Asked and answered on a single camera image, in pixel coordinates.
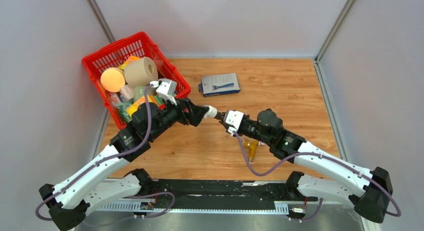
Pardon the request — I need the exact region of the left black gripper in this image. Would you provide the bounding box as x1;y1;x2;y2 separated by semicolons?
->
148;93;210;141

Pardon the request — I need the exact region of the dark grey metal faucet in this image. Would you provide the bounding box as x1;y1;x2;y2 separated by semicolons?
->
214;112;226;122

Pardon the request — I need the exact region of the white pvc elbow fitting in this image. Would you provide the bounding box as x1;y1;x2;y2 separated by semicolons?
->
203;105;218;119

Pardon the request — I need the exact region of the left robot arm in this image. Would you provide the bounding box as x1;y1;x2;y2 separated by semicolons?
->
35;98;217;231

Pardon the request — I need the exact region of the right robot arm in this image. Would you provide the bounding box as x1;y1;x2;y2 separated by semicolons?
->
215;108;401;224

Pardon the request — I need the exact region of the yellow brass tap valve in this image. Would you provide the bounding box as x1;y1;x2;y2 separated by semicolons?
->
242;139;265;162

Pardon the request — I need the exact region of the grey blue razor box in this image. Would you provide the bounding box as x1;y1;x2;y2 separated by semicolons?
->
198;72;241;97

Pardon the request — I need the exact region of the yellow orange snack packet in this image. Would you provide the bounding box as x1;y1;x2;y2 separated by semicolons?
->
125;95;160;116

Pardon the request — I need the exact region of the pale green soap bottle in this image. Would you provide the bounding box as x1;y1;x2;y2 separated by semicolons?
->
133;85;147;101

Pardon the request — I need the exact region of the brown toilet paper roll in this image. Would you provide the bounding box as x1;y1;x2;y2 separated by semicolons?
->
123;56;159;89

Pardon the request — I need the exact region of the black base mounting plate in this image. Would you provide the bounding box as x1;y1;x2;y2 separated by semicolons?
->
119;178;319;220

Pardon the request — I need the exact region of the red plastic basket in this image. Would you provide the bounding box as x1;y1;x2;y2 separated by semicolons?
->
81;31;191;130

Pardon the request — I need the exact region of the orange round sponge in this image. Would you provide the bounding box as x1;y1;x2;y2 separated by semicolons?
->
100;67;126;93

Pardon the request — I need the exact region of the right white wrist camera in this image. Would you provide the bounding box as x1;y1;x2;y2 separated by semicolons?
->
224;110;244;137

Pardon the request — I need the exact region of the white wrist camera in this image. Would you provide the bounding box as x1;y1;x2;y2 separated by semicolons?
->
224;110;244;137
149;78;177;106

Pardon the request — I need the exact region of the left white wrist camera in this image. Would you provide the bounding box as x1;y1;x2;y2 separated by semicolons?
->
149;78;177;106

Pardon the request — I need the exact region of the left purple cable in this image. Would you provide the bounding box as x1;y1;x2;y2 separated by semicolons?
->
35;83;176;228

